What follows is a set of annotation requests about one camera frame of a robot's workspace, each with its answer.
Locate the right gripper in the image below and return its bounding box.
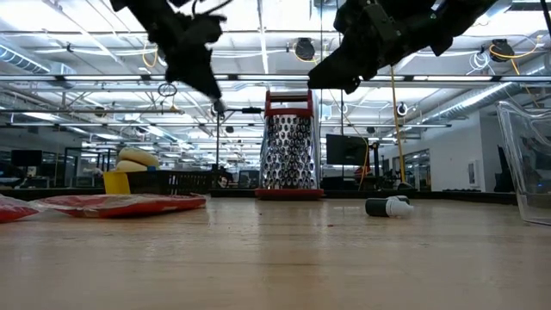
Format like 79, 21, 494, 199
307, 0, 453, 95

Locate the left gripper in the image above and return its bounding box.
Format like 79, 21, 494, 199
148, 15, 225, 102

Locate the green print tape roll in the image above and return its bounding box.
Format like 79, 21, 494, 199
118, 146, 161, 169

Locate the red popcorn bag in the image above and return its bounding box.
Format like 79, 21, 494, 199
0, 193, 42, 224
32, 192, 207, 220

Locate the clear plastic tray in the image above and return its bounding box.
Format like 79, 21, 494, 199
494, 99, 551, 227

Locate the black monitor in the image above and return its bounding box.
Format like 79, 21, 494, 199
10, 149, 43, 168
325, 133, 369, 167

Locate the red metal box grater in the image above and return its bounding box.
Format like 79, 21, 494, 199
254, 89, 325, 202

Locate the black plastic basket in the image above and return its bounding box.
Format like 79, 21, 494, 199
127, 170, 233, 195

